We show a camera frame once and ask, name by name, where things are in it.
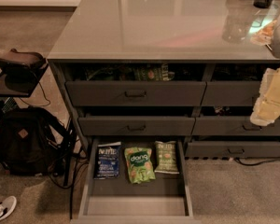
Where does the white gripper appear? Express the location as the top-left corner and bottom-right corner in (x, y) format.
(250, 67), (280, 126)

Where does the green Kettle jalapeno chip bag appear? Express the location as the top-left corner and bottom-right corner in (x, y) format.
(155, 141), (179, 175)

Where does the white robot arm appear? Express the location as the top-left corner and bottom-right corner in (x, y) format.
(250, 15), (280, 126)

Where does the top right drawer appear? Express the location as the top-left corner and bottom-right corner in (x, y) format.
(202, 81), (260, 106)

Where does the middle right drawer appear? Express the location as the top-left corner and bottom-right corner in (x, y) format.
(192, 116), (280, 136)

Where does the bottom right drawer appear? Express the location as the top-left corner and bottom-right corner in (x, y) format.
(185, 141), (280, 158)

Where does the grey drawer cabinet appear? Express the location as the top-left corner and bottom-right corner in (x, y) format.
(49, 0), (280, 216)

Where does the green chip bag in top drawer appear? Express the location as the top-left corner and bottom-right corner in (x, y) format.
(133, 63), (175, 81)

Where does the open bottom left drawer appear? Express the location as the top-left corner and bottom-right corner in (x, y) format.
(70, 138), (202, 224)

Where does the green Dang chip bag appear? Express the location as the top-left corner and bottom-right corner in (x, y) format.
(124, 147), (156, 184)

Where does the blue Kettle chip bag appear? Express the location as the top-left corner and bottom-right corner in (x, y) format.
(94, 142), (121, 179)

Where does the middle left drawer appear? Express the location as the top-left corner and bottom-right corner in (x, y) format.
(78, 116), (195, 136)

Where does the top left drawer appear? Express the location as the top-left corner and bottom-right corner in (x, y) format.
(65, 80), (206, 106)

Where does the black backpack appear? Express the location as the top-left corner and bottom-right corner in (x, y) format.
(0, 107), (68, 175)

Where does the black device on side table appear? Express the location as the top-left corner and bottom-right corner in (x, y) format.
(0, 49), (46, 76)

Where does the white sneaker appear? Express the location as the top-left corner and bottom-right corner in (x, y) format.
(0, 196), (17, 221)

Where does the black cable under right drawer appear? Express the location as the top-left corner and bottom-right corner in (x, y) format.
(233, 157), (280, 167)

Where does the black cable on floor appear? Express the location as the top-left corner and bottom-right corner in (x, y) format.
(46, 147), (90, 221)

